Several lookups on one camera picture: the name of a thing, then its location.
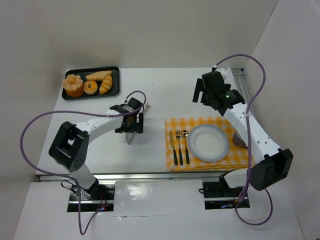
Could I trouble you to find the metal tongs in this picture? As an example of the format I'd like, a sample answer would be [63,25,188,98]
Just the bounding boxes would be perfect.
[125,102,151,145]

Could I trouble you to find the sugared orange round cake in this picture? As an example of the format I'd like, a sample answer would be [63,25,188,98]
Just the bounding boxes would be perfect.
[62,74,84,98]

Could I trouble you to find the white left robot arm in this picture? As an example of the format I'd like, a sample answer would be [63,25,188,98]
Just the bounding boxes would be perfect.
[48,97,144,199]

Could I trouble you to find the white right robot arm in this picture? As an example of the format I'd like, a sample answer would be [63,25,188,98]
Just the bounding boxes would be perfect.
[192,69,294,191]

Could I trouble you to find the striped bread roll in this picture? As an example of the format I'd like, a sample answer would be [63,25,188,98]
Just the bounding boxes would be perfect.
[99,75,113,95]

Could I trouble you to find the black baking tray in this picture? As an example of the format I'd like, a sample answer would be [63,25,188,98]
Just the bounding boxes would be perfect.
[61,66,120,101]

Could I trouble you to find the white plate blue rim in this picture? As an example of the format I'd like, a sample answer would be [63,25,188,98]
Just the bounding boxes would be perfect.
[187,124,230,163]

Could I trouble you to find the purple mug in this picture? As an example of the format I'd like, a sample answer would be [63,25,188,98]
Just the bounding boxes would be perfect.
[232,131,248,149]

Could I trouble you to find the yellow checkered cloth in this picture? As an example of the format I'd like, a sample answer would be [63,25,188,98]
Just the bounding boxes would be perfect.
[165,116,249,172]

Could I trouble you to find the long flat pastry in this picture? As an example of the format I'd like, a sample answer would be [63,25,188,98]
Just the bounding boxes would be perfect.
[85,70,112,82]

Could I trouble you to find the black handled knife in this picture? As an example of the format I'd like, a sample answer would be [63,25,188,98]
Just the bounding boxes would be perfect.
[169,130,178,166]

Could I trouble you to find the gold spoon black handle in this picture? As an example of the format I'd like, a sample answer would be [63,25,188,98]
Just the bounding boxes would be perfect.
[181,130,190,165]

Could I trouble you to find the black handled fork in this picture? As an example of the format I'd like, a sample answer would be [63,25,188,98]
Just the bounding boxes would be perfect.
[175,129,184,166]

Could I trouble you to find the aluminium front rail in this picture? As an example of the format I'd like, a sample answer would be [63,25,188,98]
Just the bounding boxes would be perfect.
[37,172,223,183]

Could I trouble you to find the orange ring donut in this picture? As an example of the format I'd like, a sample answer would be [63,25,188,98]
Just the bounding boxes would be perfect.
[83,80,98,95]

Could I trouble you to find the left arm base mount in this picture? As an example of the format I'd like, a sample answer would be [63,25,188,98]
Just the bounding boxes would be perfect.
[60,180,116,213]

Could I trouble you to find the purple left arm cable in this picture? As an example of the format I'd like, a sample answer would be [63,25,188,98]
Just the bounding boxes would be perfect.
[19,90,147,236]

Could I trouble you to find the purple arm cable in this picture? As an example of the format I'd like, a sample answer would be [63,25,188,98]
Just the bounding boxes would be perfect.
[19,90,147,236]
[212,54,274,226]

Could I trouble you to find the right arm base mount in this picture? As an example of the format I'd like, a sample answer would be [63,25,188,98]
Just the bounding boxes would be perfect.
[198,182,250,210]

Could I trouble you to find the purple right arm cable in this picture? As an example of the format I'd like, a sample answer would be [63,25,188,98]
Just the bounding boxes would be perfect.
[212,54,274,226]

